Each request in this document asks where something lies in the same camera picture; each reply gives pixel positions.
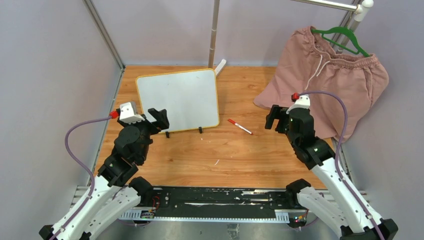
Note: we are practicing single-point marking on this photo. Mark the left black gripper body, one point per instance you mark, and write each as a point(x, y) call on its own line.
point(147, 128)

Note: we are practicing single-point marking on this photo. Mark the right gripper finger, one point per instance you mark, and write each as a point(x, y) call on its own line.
point(269, 121)
point(277, 110)

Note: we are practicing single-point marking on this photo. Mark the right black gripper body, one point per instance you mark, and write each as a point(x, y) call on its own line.
point(283, 127)

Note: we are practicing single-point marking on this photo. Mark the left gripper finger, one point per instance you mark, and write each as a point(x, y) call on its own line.
point(160, 116)
point(161, 125)

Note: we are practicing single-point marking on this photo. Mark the red white marker pen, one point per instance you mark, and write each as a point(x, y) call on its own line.
point(239, 126)

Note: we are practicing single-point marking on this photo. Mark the yellow framed whiteboard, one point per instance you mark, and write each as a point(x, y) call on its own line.
point(189, 97)

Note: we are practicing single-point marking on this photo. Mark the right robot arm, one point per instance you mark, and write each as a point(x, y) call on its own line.
point(328, 169)

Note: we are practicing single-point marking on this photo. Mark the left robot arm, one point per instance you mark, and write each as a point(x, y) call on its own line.
point(114, 172)

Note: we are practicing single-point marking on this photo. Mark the pink shorts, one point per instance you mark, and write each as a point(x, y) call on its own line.
point(343, 87)

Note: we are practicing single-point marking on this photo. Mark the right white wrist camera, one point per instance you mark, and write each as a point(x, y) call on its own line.
point(302, 102)

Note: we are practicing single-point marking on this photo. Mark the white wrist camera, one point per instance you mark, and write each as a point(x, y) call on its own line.
point(302, 102)
point(128, 113)

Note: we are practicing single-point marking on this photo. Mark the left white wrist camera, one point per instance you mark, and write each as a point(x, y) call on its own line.
point(128, 113)

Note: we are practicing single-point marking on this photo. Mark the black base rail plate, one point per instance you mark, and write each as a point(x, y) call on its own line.
point(203, 204)

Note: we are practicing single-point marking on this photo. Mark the grey aluminium corner post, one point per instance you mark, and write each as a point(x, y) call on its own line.
point(92, 10)

